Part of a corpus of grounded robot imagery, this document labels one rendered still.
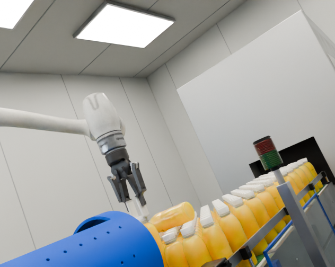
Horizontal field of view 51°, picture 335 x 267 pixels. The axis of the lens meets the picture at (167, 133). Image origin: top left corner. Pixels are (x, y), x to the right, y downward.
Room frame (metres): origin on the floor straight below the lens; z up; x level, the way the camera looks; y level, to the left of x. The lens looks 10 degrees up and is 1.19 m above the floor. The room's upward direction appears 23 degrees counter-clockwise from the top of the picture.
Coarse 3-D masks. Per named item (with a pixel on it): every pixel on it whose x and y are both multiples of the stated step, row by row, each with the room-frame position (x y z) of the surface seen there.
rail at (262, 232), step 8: (320, 176) 2.24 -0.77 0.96; (304, 192) 1.85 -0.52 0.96; (280, 216) 1.46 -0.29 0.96; (272, 224) 1.37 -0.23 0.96; (256, 232) 1.25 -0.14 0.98; (264, 232) 1.28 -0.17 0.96; (248, 240) 1.17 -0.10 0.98; (256, 240) 1.21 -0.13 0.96; (232, 256) 1.05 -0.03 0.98; (240, 256) 1.09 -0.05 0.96; (232, 264) 1.04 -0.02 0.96
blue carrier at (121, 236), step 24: (96, 216) 0.92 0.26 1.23; (120, 216) 0.92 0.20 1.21; (72, 240) 0.76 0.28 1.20; (96, 240) 0.79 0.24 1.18; (120, 240) 0.83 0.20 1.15; (144, 240) 0.88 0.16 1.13; (0, 264) 0.64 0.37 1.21; (24, 264) 0.65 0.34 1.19; (48, 264) 0.68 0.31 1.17; (72, 264) 0.71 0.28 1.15; (96, 264) 0.75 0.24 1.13; (120, 264) 0.79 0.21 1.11; (144, 264) 0.85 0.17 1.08
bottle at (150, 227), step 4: (144, 220) 1.12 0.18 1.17; (148, 220) 1.14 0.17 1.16; (144, 224) 1.12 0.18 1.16; (148, 224) 1.12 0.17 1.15; (152, 224) 1.13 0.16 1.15; (148, 228) 1.11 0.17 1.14; (152, 228) 1.12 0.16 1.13; (152, 232) 1.11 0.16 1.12; (156, 232) 1.12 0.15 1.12; (156, 236) 1.11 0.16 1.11; (156, 240) 1.11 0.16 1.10; (160, 240) 1.13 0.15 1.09; (160, 244) 1.12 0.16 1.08; (160, 248) 1.11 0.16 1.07; (164, 256) 1.11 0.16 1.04; (164, 260) 1.11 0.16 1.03; (164, 264) 1.11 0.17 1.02
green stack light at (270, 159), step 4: (268, 152) 1.13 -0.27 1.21; (272, 152) 1.13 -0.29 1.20; (276, 152) 1.14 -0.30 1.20; (260, 156) 1.15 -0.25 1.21; (264, 156) 1.14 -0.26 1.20; (268, 156) 1.13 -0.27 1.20; (272, 156) 1.13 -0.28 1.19; (276, 156) 1.13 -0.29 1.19; (264, 160) 1.14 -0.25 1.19; (268, 160) 1.13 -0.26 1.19; (272, 160) 1.13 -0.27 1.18; (276, 160) 1.13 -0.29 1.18; (280, 160) 1.14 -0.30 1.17; (264, 164) 1.15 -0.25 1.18; (268, 164) 1.14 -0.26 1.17; (272, 164) 1.13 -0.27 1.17; (276, 164) 1.13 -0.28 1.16; (264, 168) 1.17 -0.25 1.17; (268, 168) 1.14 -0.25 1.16
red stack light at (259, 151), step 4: (264, 140) 1.13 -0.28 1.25; (268, 140) 1.13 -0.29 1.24; (256, 144) 1.14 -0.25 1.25; (260, 144) 1.14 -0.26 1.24; (264, 144) 1.13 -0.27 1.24; (268, 144) 1.13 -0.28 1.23; (272, 144) 1.14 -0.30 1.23; (256, 148) 1.15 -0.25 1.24; (260, 148) 1.14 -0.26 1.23; (264, 148) 1.13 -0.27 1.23; (268, 148) 1.13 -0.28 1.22; (272, 148) 1.13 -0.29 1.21; (260, 152) 1.14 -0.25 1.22; (264, 152) 1.13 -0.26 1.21
